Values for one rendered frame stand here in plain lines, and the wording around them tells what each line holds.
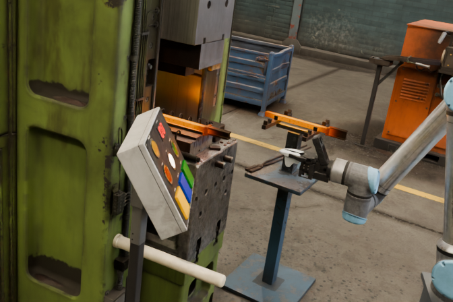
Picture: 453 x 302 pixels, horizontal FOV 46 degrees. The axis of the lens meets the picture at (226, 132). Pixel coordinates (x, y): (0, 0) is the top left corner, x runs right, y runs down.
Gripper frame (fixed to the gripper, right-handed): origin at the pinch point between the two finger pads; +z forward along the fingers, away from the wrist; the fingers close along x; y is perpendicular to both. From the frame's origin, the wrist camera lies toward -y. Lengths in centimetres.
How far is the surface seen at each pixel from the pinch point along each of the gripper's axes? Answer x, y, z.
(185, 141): -12.3, 2.9, 35.2
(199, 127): -1.7, -0.5, 35.3
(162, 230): -70, 6, 10
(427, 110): 345, 52, -36
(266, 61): 354, 40, 136
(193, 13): -17, -47, 35
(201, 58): -11.5, -30.4, 33.0
